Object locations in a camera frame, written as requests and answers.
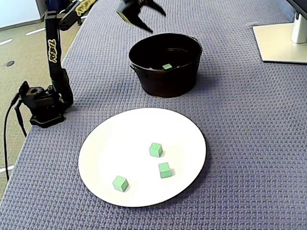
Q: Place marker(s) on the white monitor stand column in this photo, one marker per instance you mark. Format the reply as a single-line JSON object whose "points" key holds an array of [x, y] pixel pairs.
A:
{"points": [[299, 31]]}

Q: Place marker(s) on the dark monitor screen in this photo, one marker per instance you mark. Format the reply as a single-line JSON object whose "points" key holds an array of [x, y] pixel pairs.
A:
{"points": [[301, 4]]}

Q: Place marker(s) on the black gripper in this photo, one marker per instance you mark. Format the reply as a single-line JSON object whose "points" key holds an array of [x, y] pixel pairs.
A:
{"points": [[136, 15]]}

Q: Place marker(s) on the white monitor stand base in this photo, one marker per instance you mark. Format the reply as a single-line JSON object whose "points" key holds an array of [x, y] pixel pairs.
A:
{"points": [[275, 43]]}

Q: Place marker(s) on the blue woven table mat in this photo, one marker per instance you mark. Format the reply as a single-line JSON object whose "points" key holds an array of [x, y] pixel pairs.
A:
{"points": [[239, 143]]}

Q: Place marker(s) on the round black floor cover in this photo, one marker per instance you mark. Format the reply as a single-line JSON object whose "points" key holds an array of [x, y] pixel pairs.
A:
{"points": [[9, 63]]}

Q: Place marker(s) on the black metal bucket container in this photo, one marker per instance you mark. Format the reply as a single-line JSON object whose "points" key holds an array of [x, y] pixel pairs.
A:
{"points": [[172, 83]]}

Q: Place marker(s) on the black chair frame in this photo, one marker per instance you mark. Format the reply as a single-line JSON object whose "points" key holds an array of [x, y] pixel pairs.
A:
{"points": [[79, 22]]}

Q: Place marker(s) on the dark blue bin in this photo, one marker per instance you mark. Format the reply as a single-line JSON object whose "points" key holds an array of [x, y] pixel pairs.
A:
{"points": [[54, 4]]}

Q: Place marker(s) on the white round plate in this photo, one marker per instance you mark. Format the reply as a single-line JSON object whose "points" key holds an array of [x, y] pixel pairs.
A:
{"points": [[120, 143]]}

